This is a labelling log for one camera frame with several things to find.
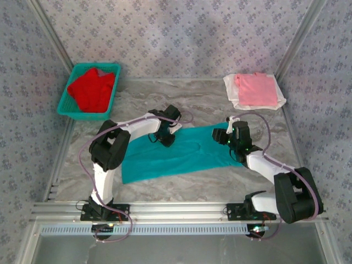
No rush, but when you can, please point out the teal t-shirt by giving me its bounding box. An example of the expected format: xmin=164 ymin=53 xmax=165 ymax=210
xmin=120 ymin=123 xmax=244 ymax=185

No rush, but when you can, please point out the folded white t-shirt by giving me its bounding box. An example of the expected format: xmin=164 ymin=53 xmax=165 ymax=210
xmin=223 ymin=73 xmax=287 ymax=111

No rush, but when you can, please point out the folded pink t-shirt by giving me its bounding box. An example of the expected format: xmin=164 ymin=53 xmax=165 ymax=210
xmin=233 ymin=71 xmax=278 ymax=107

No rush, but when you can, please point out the red t-shirt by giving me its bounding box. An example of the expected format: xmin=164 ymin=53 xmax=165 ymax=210
xmin=67 ymin=68 xmax=116 ymax=113

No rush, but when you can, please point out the black controller board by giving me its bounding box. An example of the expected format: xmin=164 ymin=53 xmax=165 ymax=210
xmin=246 ymin=224 xmax=269 ymax=238
xmin=91 ymin=224 xmax=115 ymax=238

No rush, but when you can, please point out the teal plastic basket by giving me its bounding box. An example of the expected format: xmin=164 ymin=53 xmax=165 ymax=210
xmin=57 ymin=62 xmax=122 ymax=122

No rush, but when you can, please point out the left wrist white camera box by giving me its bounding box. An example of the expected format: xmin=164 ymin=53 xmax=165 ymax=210
xmin=168 ymin=123 xmax=183 ymax=136

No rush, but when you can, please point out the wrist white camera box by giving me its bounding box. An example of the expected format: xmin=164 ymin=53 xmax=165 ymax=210
xmin=225 ymin=115 xmax=240 ymax=135
xmin=168 ymin=123 xmax=183 ymax=136

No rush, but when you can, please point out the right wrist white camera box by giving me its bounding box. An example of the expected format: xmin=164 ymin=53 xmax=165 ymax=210
xmin=225 ymin=115 xmax=240 ymax=135

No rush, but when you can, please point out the aluminium mounting rail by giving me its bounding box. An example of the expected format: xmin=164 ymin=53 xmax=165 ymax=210
xmin=30 ymin=202 xmax=329 ymax=222

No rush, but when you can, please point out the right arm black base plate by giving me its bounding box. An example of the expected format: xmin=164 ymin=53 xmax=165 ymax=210
xmin=225 ymin=202 xmax=277 ymax=222

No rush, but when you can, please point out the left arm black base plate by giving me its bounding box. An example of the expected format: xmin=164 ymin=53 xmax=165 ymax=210
xmin=80 ymin=203 xmax=130 ymax=222

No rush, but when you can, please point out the grey slotted cable duct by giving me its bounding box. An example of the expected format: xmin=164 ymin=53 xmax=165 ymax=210
xmin=40 ymin=223 xmax=248 ymax=237

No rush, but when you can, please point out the aluminium corner post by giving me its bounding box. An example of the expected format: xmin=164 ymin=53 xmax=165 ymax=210
xmin=27 ymin=0 xmax=74 ymax=68
xmin=274 ymin=0 xmax=328 ymax=79

